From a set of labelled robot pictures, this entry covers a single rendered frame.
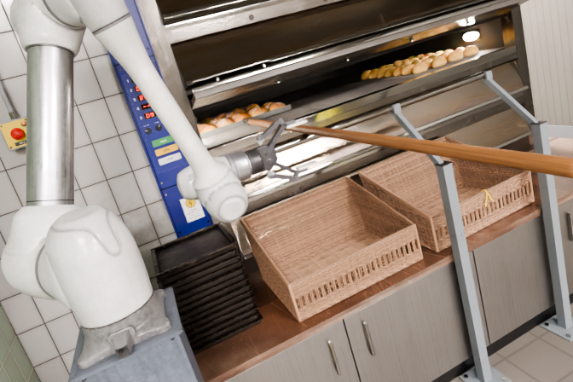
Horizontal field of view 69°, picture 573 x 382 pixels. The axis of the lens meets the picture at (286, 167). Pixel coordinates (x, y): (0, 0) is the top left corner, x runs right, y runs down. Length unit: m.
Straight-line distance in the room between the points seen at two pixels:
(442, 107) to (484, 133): 0.34
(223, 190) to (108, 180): 0.83
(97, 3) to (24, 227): 0.51
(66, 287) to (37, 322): 1.03
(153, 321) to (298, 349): 0.70
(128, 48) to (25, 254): 0.51
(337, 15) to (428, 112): 0.69
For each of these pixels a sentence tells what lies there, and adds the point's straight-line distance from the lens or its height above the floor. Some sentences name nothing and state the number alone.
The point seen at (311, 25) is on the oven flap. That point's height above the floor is 1.56.
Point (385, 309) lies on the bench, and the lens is 1.65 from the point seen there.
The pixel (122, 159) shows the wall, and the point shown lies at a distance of 1.76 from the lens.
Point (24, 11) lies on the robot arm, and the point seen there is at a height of 1.72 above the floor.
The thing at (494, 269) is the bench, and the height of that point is 0.42.
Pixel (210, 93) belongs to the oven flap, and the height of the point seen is 1.41.
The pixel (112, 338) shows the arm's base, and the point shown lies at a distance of 0.94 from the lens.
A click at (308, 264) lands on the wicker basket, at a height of 0.59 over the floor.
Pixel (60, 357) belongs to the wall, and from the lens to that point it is 2.02.
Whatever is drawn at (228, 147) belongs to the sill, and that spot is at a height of 1.16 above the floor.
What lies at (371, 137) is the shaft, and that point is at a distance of 1.11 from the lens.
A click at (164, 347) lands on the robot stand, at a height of 0.98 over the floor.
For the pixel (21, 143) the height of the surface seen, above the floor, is 1.42.
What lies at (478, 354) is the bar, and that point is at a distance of 1.97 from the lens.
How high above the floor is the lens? 1.45
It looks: 14 degrees down
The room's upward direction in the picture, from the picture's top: 16 degrees counter-clockwise
